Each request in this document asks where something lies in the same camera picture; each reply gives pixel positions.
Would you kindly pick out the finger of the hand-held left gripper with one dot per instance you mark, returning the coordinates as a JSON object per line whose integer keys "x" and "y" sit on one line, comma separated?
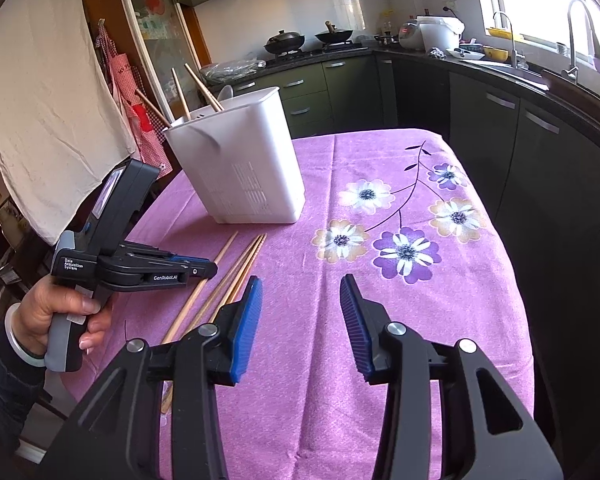
{"x": 202, "y": 270}

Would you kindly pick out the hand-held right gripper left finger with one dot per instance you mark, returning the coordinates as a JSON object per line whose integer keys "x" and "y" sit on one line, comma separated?
{"x": 245, "y": 335}

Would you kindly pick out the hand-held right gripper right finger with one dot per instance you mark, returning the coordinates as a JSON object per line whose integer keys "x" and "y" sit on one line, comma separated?
{"x": 356, "y": 332}

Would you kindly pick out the row of light bamboo chopsticks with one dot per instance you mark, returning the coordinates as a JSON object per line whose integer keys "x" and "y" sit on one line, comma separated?
{"x": 237, "y": 270}

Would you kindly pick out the white plastic utensil holder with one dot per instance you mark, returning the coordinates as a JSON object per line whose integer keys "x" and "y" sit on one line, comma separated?
{"x": 240, "y": 160}

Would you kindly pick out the single light bamboo chopstick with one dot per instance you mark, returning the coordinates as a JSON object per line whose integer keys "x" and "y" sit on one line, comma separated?
{"x": 181, "y": 95}

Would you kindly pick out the clear plastic spoon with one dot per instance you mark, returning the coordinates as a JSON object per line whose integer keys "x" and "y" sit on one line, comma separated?
{"x": 225, "y": 94}

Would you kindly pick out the person's left forearm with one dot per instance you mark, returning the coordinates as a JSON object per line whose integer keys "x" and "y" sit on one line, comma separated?
{"x": 2, "y": 395}

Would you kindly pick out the person's left hand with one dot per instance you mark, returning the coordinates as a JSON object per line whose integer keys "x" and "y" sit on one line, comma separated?
{"x": 40, "y": 310}

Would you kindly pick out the purple floral tablecloth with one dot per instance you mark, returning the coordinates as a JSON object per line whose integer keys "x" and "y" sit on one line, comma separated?
{"x": 380, "y": 310}

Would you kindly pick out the red checkered apron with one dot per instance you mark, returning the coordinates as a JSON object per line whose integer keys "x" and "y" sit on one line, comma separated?
{"x": 135, "y": 110}

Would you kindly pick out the white hanging cloth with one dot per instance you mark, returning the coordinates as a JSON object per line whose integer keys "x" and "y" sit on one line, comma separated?
{"x": 45, "y": 110}

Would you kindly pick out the pale jade bangle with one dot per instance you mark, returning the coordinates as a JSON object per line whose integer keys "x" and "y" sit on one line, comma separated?
{"x": 16, "y": 342}

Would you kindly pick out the clear plastic bags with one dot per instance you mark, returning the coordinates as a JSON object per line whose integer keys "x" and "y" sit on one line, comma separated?
{"x": 232, "y": 71}

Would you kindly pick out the sliding glass door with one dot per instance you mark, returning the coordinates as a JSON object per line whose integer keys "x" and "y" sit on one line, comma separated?
{"x": 155, "y": 25}

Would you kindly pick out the black lidded wok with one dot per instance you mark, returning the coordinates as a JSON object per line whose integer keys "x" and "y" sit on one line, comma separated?
{"x": 284, "y": 42}

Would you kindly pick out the green kitchen base cabinets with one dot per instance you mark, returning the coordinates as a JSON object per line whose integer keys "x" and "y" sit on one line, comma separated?
{"x": 480, "y": 125}

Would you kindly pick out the gas stove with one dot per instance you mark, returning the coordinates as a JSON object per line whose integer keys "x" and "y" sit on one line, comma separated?
{"x": 320, "y": 51}

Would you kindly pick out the black open wok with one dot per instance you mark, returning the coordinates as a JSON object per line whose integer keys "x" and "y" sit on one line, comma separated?
{"x": 334, "y": 35}

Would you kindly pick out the small black pot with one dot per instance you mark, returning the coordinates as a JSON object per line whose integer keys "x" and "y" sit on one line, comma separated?
{"x": 387, "y": 41}

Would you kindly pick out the rice cooker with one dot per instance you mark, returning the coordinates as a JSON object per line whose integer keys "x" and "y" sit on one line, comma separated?
{"x": 409, "y": 36}

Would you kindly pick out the white bowl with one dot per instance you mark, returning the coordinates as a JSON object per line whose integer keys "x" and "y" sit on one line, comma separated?
{"x": 469, "y": 53}

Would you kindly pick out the steel sink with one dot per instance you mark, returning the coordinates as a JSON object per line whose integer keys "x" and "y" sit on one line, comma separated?
{"x": 510, "y": 71}

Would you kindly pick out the cooking oil bottle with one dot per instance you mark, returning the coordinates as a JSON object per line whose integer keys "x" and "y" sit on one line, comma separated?
{"x": 387, "y": 22}

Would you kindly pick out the white plastic appliance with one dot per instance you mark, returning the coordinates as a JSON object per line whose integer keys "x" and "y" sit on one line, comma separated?
{"x": 439, "y": 34}

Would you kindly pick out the yellow bowl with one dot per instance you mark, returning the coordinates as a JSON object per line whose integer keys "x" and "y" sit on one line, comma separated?
{"x": 496, "y": 54}

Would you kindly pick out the black kitchen countertop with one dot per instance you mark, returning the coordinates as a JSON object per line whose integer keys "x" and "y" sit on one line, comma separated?
{"x": 570, "y": 90}

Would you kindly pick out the small steel faucet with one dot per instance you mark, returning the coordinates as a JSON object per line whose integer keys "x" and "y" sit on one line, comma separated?
{"x": 514, "y": 40}

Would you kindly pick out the tall steel faucet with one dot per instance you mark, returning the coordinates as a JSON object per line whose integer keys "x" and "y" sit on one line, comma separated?
{"x": 577, "y": 35}

